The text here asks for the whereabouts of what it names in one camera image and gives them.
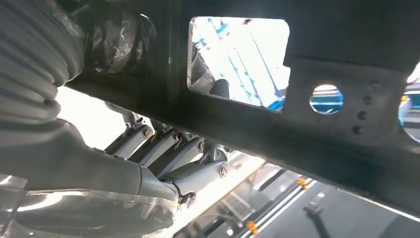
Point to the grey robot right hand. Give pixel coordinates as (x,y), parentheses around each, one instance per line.
(82,167)

